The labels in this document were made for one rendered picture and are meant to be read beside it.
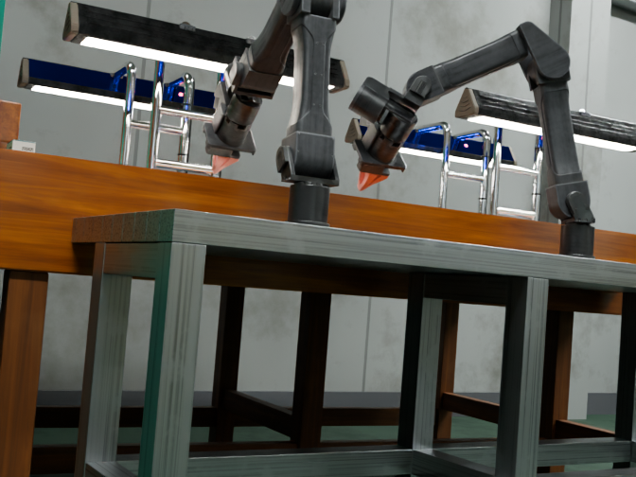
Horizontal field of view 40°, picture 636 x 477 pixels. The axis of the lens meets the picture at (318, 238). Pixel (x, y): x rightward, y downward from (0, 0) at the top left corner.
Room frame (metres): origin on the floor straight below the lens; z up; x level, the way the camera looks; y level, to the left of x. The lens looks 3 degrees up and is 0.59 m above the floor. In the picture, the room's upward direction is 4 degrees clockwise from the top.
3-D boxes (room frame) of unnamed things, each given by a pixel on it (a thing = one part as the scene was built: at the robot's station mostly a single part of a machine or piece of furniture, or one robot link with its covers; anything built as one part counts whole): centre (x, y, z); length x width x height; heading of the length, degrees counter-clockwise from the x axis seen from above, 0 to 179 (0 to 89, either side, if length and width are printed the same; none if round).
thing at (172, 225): (1.72, -0.11, 0.65); 1.20 x 0.90 x 0.04; 121
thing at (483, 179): (2.70, -0.39, 0.90); 0.20 x 0.19 x 0.45; 118
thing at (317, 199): (1.35, 0.02, 0.71); 0.20 x 0.07 x 0.08; 121
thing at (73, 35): (1.83, 0.25, 1.08); 0.62 x 0.08 x 0.07; 118
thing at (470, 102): (2.28, -0.61, 1.08); 0.62 x 0.08 x 0.07; 118
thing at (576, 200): (1.66, -0.48, 0.77); 0.09 x 0.06 x 0.06; 1
